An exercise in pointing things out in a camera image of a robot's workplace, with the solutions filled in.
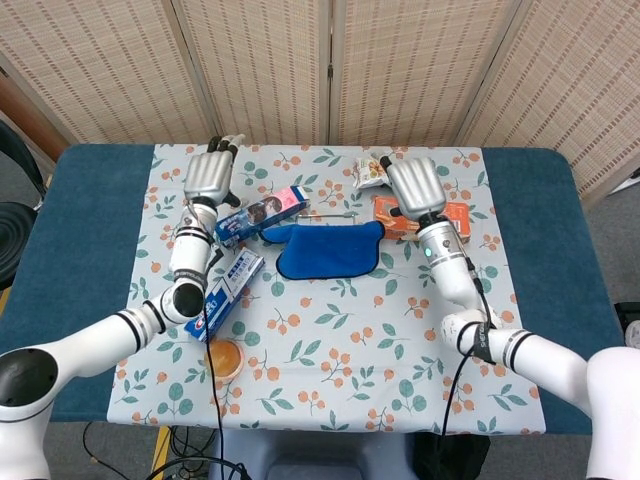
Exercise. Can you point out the grey and blue cloth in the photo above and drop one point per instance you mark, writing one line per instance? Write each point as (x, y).
(325, 252)

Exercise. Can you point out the blue silver toothpaste box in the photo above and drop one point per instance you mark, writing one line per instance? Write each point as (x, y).
(235, 280)

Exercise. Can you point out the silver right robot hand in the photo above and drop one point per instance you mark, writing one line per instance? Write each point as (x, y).
(417, 187)

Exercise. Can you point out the white shoe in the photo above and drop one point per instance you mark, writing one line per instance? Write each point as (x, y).
(634, 332)

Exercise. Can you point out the orange cracker box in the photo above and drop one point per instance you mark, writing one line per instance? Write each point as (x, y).
(387, 222)

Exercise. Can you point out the black box on floor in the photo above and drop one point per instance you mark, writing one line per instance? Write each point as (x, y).
(625, 311)

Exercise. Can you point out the black bag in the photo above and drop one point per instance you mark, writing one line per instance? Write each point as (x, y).
(465, 455)

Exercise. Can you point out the brown wooden board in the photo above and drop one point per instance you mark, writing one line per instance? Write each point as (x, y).
(25, 115)

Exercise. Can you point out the yellow floor strip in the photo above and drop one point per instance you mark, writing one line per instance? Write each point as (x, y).
(160, 452)

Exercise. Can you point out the teal table cover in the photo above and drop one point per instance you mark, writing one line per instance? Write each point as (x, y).
(75, 225)

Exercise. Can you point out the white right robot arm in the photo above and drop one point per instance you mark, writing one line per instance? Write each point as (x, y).
(445, 245)

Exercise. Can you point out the floral print tablecloth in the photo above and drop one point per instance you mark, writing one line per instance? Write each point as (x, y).
(350, 350)

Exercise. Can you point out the orange jelly cup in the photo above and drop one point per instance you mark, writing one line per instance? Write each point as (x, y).
(225, 357)

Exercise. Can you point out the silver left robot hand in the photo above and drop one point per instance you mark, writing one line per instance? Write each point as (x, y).
(207, 175)

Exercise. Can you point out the white screen foot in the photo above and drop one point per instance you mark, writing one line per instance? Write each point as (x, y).
(629, 181)

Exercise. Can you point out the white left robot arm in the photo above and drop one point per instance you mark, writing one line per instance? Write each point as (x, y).
(190, 250)

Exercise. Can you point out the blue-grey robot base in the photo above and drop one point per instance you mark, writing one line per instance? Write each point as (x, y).
(310, 450)

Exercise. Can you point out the black chair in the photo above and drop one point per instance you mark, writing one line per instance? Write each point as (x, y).
(12, 230)

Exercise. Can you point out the bamboo folding screen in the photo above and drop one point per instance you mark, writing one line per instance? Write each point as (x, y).
(250, 65)

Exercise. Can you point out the blue pink cookie box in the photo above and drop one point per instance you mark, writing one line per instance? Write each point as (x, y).
(265, 212)

